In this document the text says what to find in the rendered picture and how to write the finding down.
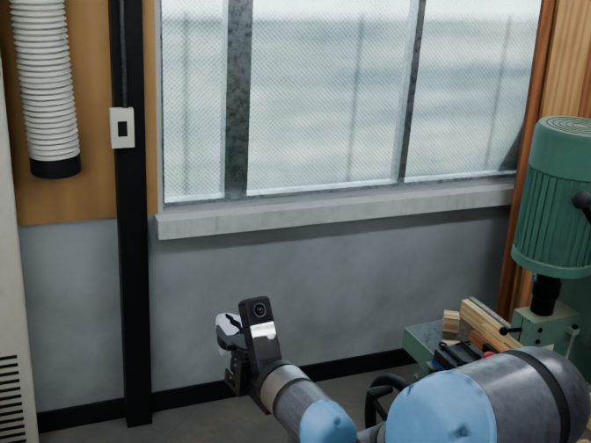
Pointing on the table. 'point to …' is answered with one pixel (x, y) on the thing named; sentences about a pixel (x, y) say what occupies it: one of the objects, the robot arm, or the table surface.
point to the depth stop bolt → (572, 338)
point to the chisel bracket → (543, 325)
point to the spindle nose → (544, 294)
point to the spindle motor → (556, 200)
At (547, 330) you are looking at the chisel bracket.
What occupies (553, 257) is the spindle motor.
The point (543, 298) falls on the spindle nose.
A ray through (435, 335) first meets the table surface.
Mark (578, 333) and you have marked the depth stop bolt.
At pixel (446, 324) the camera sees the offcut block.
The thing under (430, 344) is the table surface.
